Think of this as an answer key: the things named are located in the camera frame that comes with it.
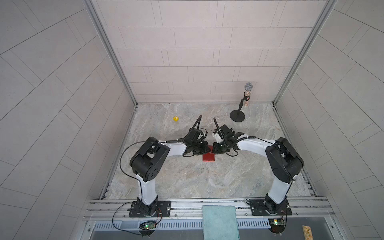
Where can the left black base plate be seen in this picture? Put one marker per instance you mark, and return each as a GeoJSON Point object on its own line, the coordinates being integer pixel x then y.
{"type": "Point", "coordinates": [157, 208]}

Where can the right green circuit board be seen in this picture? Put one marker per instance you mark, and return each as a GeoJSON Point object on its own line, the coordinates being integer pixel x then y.
{"type": "Point", "coordinates": [277, 225]}

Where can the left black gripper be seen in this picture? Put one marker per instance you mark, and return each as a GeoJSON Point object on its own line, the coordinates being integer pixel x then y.
{"type": "Point", "coordinates": [203, 151]}

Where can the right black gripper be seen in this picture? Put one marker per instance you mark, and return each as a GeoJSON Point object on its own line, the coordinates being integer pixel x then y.
{"type": "Point", "coordinates": [216, 150]}

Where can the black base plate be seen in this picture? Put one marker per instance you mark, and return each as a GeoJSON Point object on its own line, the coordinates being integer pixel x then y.
{"type": "Point", "coordinates": [157, 208]}
{"type": "Point", "coordinates": [269, 208]}

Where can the teal folded cloth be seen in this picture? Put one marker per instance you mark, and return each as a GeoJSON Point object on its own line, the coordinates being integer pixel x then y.
{"type": "Point", "coordinates": [220, 223]}

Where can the wooden block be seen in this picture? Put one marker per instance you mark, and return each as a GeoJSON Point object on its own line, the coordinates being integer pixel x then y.
{"type": "Point", "coordinates": [308, 233]}

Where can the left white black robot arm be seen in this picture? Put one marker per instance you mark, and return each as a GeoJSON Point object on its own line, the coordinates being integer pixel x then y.
{"type": "Point", "coordinates": [149, 159]}

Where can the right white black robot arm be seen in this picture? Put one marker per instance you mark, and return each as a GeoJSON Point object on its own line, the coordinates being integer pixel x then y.
{"type": "Point", "coordinates": [284, 160]}

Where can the green circuit board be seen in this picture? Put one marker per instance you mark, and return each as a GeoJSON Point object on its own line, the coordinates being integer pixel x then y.
{"type": "Point", "coordinates": [277, 225]}
{"type": "Point", "coordinates": [147, 226]}

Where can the black microphone stand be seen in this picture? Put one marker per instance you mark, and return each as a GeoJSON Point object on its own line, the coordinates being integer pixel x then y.
{"type": "Point", "coordinates": [237, 115]}

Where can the red leather card holder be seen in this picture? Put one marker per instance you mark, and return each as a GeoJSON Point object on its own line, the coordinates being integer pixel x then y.
{"type": "Point", "coordinates": [209, 157]}

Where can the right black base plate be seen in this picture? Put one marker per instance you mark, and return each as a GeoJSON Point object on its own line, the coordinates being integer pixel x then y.
{"type": "Point", "coordinates": [269, 208]}

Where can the aluminium mounting rail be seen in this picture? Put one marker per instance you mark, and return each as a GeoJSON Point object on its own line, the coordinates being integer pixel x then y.
{"type": "Point", "coordinates": [180, 209]}

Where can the left green circuit board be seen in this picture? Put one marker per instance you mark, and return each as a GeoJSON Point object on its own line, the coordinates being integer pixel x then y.
{"type": "Point", "coordinates": [147, 226]}

